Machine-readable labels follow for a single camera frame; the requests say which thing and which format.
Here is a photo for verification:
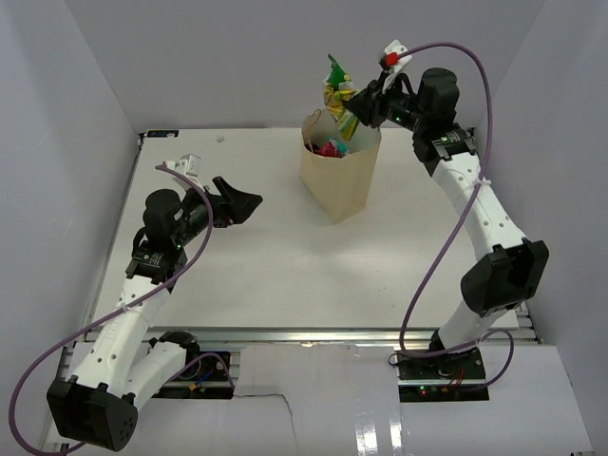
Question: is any left blue table label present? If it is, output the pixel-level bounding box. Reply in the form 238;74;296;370
145;129;180;138

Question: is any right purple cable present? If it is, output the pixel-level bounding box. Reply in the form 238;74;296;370
388;41;517;395

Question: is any aluminium front rail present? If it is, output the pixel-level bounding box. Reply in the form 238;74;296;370
57;305;539;379

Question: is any green yellow snack bag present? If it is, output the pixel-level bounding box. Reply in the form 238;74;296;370
323;54;359;142

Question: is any beige paper bag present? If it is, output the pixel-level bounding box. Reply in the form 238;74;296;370
299;109;382;223

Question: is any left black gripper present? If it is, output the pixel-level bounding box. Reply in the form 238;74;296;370
173;177;261;247

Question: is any green Fox's mint candy bag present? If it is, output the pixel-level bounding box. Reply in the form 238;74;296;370
326;139;350;158

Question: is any red small snack packet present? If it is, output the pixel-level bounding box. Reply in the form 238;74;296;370
314;142;343;158

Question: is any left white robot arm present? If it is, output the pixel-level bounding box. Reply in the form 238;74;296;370
47;177;263;452

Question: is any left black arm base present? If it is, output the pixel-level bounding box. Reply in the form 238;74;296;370
164;351;231;392

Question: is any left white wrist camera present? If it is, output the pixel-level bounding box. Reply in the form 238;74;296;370
157;154;203;189

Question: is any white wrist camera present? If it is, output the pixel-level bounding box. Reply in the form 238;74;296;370
379;39;412;93
157;154;203;189

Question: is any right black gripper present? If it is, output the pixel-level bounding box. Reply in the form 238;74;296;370
346;71;430;134

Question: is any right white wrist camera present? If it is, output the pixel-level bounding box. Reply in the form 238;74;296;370
379;39;412;93

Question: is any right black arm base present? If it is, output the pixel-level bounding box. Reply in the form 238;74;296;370
388;349;486;399

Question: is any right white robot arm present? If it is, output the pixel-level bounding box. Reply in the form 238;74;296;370
345;67;549;379

